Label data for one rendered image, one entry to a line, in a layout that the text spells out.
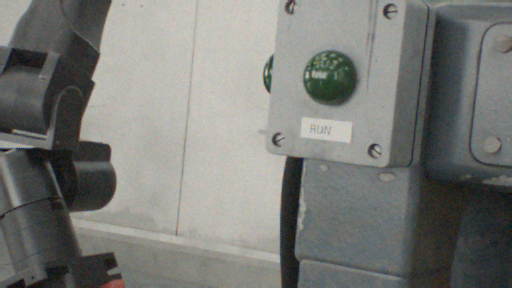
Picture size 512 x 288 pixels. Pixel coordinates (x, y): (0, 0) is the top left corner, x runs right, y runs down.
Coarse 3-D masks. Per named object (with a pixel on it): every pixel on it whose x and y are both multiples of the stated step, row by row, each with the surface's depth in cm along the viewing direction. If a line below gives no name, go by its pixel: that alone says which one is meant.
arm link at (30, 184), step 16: (0, 160) 90; (16, 160) 90; (32, 160) 90; (48, 160) 92; (0, 176) 90; (16, 176) 89; (32, 176) 90; (48, 176) 91; (64, 176) 94; (0, 192) 90; (16, 192) 89; (32, 192) 89; (48, 192) 90; (64, 192) 94; (0, 208) 90
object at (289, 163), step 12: (288, 156) 64; (288, 168) 64; (300, 168) 64; (288, 180) 64; (300, 180) 64; (288, 192) 64; (288, 204) 64; (288, 216) 64; (288, 228) 64; (288, 240) 65; (288, 252) 65; (288, 264) 65; (288, 276) 65
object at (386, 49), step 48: (288, 0) 57; (336, 0) 55; (384, 0) 54; (288, 48) 57; (336, 48) 55; (384, 48) 54; (288, 96) 57; (384, 96) 54; (288, 144) 57; (336, 144) 55; (384, 144) 54
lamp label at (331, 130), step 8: (304, 120) 56; (312, 120) 56; (320, 120) 56; (328, 120) 56; (304, 128) 56; (312, 128) 56; (320, 128) 56; (328, 128) 56; (336, 128) 55; (344, 128) 55; (304, 136) 56; (312, 136) 56; (320, 136) 56; (328, 136) 56; (336, 136) 55; (344, 136) 55
